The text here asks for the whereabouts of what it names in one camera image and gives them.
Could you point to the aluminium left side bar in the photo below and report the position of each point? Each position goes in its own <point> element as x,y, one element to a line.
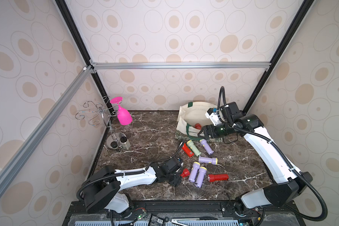
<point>19,159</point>

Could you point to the purple flashlight yellow head sideways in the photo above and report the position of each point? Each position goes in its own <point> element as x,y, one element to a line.
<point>208,160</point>

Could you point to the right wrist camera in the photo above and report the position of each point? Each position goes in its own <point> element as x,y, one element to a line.
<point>213,115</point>

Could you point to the cream green tote bag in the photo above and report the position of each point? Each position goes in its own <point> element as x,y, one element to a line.
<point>189,115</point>

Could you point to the pink plastic wine glass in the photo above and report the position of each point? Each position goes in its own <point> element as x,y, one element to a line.
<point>123,114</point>

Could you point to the horizontal aluminium back bar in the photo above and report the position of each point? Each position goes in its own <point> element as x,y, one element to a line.
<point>178,65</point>

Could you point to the pale green flashlight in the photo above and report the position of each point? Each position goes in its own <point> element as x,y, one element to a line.
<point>193,148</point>

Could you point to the red flashlight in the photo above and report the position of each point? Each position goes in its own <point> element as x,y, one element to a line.
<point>198,126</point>
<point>187,150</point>
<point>185,173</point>
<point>218,177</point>

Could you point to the silver wire glass rack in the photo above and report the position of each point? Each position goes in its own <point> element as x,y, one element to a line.
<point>103,113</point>

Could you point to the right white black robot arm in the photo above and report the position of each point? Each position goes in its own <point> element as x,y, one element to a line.
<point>288,180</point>

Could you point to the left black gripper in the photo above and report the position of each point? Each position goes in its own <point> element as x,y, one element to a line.
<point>177,181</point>

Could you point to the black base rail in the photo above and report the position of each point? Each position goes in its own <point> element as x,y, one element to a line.
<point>183,213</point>

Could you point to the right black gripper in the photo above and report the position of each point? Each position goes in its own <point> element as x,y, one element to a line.
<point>207,132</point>

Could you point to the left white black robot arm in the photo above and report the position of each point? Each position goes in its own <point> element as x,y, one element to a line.
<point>102,191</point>

